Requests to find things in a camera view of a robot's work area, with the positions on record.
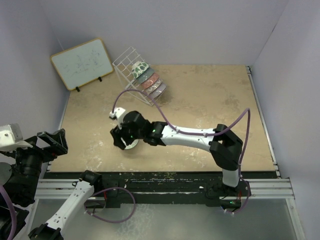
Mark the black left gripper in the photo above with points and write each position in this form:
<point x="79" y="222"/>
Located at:
<point x="57" y="139"/>

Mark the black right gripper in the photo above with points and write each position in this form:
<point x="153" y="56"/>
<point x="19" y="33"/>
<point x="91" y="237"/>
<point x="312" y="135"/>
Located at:
<point x="118" y="134"/>

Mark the pale green wavy bowl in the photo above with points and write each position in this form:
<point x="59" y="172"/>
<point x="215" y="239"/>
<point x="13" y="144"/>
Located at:
<point x="130" y="146"/>

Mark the purple striped bowl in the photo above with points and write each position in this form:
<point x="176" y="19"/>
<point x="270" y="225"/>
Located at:
<point x="158" y="91"/>

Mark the grey speckled bowl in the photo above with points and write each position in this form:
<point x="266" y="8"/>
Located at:
<point x="145" y="75"/>

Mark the brown floral pattern bowl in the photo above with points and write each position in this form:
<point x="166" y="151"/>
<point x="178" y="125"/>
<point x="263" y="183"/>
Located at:
<point x="150" y="81"/>

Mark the green leaf pattern bowl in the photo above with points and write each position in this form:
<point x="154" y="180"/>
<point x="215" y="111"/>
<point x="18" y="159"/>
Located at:
<point x="139" y="68"/>

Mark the white mandala pattern bowl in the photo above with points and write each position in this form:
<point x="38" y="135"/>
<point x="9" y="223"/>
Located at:
<point x="154" y="86"/>

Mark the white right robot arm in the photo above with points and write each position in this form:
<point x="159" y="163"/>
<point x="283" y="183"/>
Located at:
<point x="224" y="146"/>

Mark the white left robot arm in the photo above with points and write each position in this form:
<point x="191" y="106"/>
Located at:
<point x="20" y="183"/>

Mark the yellow framed whiteboard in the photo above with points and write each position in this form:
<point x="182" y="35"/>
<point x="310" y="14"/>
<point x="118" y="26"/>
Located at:
<point x="82" y="64"/>

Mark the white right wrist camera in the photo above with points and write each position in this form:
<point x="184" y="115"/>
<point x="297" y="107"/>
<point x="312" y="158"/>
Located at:
<point x="118" y="115"/>

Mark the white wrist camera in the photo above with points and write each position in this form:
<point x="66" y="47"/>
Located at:
<point x="11" y="138"/>
<point x="118" y="115"/>

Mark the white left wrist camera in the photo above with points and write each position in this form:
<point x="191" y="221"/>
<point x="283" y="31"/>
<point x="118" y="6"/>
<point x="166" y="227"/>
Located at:
<point x="11" y="138"/>

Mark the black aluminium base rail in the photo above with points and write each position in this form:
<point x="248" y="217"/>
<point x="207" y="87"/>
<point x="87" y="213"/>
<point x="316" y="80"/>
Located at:
<point x="166" y="188"/>

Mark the white wire dish rack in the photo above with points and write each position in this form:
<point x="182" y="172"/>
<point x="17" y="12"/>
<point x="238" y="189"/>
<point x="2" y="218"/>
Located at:
<point x="123" y="68"/>

